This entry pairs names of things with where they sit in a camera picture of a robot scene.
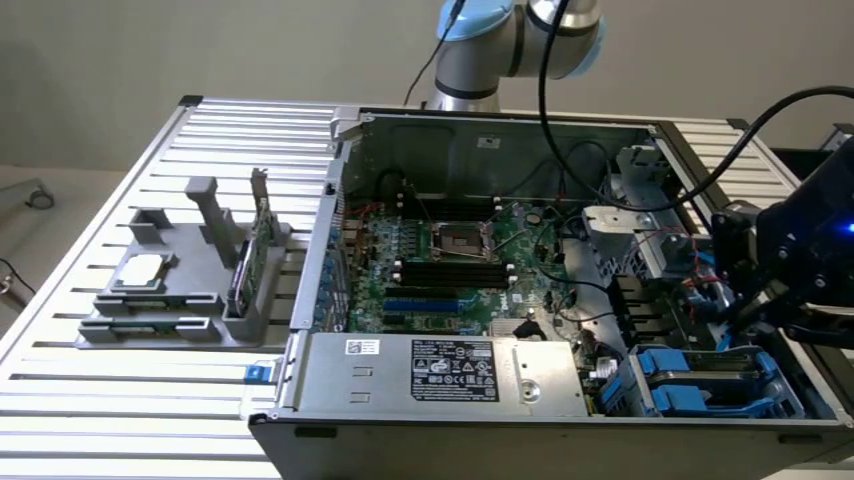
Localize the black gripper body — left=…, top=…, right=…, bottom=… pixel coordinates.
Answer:
left=755, top=192, right=854, bottom=307

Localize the blue-grey disk bay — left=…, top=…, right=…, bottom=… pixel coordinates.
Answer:
left=598, top=341, right=814, bottom=421

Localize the blue disk carrier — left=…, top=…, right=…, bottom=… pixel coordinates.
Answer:
left=635, top=346, right=694, bottom=374
left=647, top=383, right=710, bottom=412

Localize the silver disk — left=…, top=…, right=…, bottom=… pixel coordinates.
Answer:
left=224, top=239, right=255, bottom=319

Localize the silver metal drive cage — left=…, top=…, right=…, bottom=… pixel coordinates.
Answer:
left=579, top=144, right=710, bottom=282

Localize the black fan shroud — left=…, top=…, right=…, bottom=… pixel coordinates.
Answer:
left=608, top=273, right=683, bottom=347

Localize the green motherboard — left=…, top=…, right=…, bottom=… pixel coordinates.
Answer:
left=317, top=198, right=592, bottom=342

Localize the CPU socket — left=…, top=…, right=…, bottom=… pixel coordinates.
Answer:
left=428, top=219, right=503, bottom=264

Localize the black RAM slot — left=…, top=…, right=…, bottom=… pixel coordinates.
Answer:
left=403, top=193, right=500, bottom=203
left=397, top=266, right=513, bottom=276
left=396, top=273, right=515, bottom=283
left=396, top=279, right=516, bottom=291
left=397, top=259, right=512, bottom=270
left=403, top=200, right=500, bottom=209

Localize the blue expansion slot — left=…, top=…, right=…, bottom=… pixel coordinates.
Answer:
left=381, top=298, right=460, bottom=312

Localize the black expansion slot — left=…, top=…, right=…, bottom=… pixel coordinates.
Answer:
left=381, top=314, right=463, bottom=327

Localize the silver power supply unit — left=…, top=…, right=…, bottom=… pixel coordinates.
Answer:
left=291, top=331, right=592, bottom=419

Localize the open black PC case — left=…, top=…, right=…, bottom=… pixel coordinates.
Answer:
left=247, top=106, right=854, bottom=480

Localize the green graphics card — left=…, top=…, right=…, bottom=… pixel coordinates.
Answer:
left=248, top=168, right=283, bottom=307

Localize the blue case latch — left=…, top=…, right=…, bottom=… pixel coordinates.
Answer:
left=244, top=360, right=277, bottom=386

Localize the grey parts rack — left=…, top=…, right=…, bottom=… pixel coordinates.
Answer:
left=73, top=175, right=296, bottom=352

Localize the silver CPU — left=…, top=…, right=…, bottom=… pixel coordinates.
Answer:
left=110, top=253, right=177, bottom=293

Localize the grey caster wheel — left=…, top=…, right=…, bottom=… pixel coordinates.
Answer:
left=24, top=183, right=56, bottom=209

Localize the red wire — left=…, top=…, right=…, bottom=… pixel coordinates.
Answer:
left=631, top=225, right=710, bottom=252

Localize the blue wire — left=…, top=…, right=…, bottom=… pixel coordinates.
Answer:
left=691, top=248, right=743, bottom=347

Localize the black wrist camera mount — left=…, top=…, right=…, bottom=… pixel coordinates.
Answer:
left=796, top=143, right=854, bottom=201

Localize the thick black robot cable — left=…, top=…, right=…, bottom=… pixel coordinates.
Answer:
left=535, top=0, right=854, bottom=212

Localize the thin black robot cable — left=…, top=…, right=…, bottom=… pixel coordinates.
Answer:
left=403, top=0, right=469, bottom=107

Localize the black floor cable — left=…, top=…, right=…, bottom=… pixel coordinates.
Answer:
left=0, top=257, right=38, bottom=307

